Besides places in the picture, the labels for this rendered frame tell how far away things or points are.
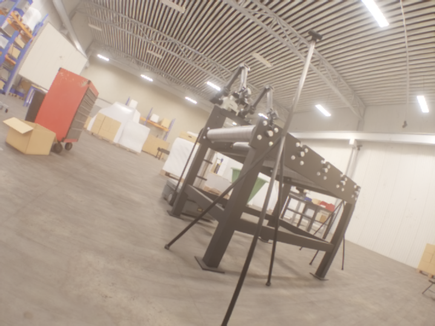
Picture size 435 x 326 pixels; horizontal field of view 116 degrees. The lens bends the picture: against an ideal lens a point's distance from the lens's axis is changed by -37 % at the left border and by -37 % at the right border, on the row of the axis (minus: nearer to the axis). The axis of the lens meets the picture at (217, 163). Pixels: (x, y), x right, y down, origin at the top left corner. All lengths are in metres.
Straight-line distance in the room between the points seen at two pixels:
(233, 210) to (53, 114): 2.26
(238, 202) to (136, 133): 8.98
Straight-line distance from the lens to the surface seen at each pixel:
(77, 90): 2.71
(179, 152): 5.55
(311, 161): 1.55
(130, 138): 9.99
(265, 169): 2.46
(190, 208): 2.28
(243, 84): 2.29
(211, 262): 1.28
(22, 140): 2.22
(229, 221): 1.21
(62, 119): 2.71
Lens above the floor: 0.51
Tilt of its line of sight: 4 degrees up
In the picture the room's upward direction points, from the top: 23 degrees clockwise
